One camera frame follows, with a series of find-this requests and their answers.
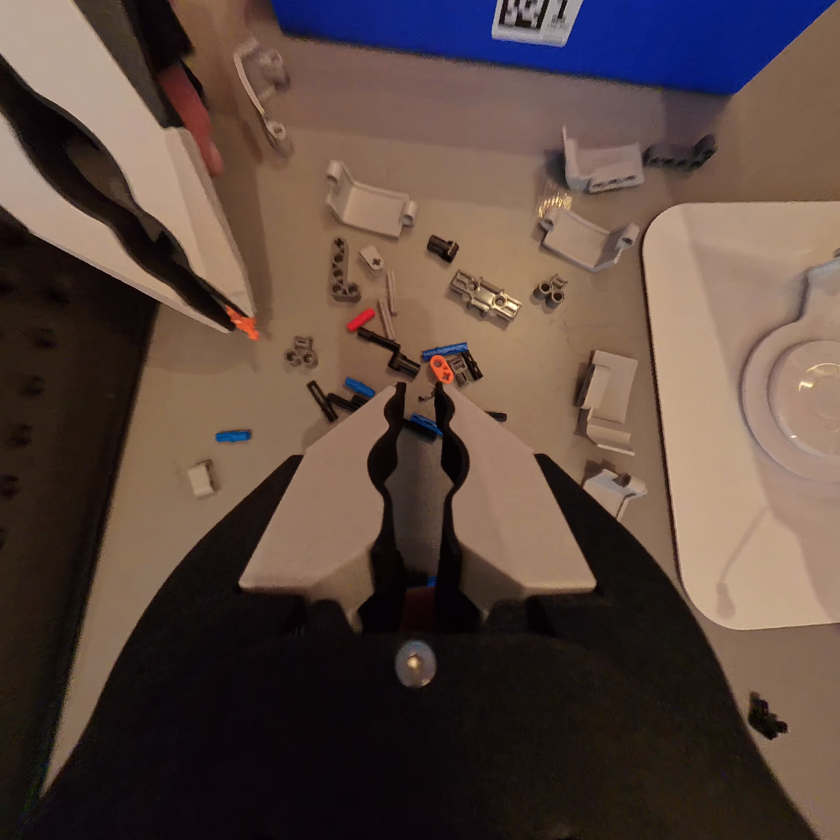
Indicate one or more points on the dark grey straight beam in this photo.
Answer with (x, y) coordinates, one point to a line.
(679, 154)

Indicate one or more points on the dark grey double connector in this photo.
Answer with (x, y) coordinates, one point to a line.
(302, 352)

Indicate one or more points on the dark grey double cross block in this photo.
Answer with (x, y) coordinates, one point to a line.
(485, 295)

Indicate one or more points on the small light grey connector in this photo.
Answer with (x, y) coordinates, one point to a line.
(373, 259)

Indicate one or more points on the person's left hand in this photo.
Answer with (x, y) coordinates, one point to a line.
(193, 118)

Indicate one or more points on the blue pin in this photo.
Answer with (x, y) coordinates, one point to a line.
(360, 386)
(424, 425)
(233, 436)
(445, 351)

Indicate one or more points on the black dimpled pad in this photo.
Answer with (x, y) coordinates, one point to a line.
(65, 459)

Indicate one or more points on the short dark grey angled beam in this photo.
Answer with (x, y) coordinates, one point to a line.
(341, 275)

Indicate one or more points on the small black clip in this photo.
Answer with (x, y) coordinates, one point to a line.
(766, 715)

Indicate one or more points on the clear plastic wrapper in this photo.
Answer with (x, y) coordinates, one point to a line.
(553, 197)

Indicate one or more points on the small light grey block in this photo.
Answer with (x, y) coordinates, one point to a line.
(200, 479)

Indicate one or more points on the light grey curved panel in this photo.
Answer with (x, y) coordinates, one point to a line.
(610, 489)
(584, 239)
(374, 207)

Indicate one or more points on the black pin connector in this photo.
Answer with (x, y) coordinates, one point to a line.
(443, 249)
(400, 361)

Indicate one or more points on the pile of small technic pieces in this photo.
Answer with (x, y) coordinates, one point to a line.
(325, 400)

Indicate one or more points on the light grey boxy panel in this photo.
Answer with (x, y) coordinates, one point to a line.
(613, 387)

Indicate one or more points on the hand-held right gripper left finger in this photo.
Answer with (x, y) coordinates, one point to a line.
(315, 525)

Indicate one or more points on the blue storage bin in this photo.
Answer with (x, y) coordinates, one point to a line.
(656, 39)

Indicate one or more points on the short grey axle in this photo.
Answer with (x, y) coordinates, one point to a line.
(388, 308)

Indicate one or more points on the dark grey pin block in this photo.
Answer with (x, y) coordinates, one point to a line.
(468, 366)

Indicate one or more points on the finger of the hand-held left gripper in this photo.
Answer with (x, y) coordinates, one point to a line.
(131, 131)
(65, 223)

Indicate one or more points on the orange two-hole block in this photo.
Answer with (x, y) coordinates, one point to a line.
(442, 367)

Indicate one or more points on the small dark grey connector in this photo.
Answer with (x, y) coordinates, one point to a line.
(550, 292)

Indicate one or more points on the light grey panel with holes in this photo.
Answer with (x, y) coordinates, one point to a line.
(607, 167)

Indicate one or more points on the small orange connector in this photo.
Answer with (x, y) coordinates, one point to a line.
(243, 323)

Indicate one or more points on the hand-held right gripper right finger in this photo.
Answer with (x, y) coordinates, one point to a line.
(525, 525)

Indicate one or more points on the red pin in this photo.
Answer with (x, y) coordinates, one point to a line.
(360, 320)

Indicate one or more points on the white book stand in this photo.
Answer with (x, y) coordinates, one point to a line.
(709, 459)

